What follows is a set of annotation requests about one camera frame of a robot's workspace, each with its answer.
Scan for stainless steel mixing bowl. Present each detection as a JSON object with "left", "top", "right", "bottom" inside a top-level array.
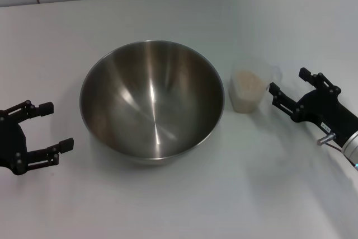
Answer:
[{"left": 79, "top": 39, "right": 226, "bottom": 167}]

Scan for white rice grains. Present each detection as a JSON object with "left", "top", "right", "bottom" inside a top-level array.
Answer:
[{"left": 230, "top": 69, "right": 265, "bottom": 114}]

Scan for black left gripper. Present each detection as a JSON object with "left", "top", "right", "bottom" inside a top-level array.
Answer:
[{"left": 0, "top": 100, "right": 75, "bottom": 177}]

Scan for right gripper cable connector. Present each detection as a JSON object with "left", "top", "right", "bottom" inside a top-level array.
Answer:
[{"left": 315, "top": 133, "right": 345, "bottom": 152}]

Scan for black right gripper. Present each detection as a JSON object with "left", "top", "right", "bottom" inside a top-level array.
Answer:
[{"left": 268, "top": 67, "right": 358, "bottom": 148}]

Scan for clear plastic measuring cup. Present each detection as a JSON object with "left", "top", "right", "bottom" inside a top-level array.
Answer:
[{"left": 229, "top": 64, "right": 284, "bottom": 114}]

